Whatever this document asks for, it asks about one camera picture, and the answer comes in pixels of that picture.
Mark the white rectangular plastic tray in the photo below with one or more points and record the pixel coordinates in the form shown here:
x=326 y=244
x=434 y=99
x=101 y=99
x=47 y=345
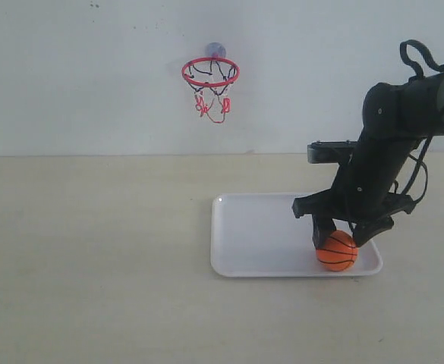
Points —
x=255 y=235

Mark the clear suction cup mount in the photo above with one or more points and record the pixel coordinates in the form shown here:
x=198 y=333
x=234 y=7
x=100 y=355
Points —
x=215 y=50

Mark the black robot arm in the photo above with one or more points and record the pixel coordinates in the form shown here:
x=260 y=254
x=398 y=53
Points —
x=396 y=119

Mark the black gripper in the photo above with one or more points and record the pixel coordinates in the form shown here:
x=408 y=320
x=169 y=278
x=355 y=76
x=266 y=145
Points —
x=361 y=194

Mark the red mini basketball hoop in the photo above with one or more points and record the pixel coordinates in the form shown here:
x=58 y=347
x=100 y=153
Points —
x=210 y=79

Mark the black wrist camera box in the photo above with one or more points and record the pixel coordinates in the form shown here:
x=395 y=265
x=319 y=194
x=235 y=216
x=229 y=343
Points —
x=327 y=152

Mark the small orange toy basketball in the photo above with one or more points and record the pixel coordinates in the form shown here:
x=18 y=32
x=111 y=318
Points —
x=339 y=251

